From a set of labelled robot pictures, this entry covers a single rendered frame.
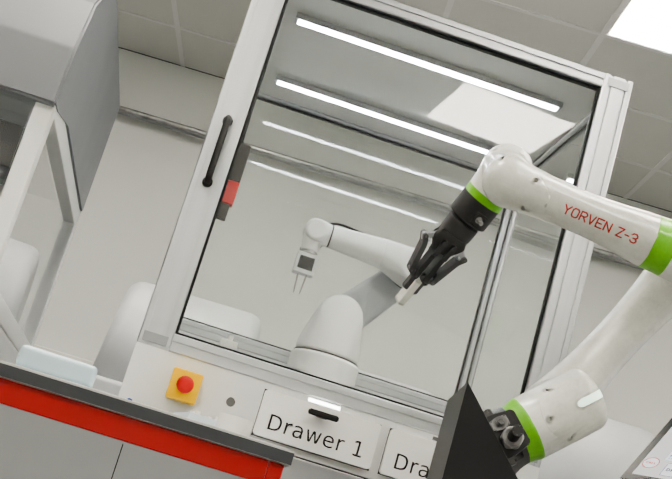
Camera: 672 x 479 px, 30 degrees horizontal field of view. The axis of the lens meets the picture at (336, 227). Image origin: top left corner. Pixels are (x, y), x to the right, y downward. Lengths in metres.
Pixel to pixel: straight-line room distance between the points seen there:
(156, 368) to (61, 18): 0.84
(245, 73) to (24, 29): 0.58
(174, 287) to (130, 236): 3.35
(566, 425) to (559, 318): 0.75
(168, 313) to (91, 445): 0.70
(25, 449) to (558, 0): 3.07
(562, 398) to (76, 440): 0.92
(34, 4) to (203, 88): 3.65
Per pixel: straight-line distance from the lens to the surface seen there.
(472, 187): 2.69
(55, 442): 2.40
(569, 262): 3.23
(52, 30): 2.95
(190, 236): 3.05
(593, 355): 2.69
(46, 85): 2.89
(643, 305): 2.73
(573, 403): 2.48
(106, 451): 2.39
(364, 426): 3.02
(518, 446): 2.39
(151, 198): 6.41
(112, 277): 6.33
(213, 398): 3.00
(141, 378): 3.00
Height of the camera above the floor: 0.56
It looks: 15 degrees up
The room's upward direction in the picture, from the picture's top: 17 degrees clockwise
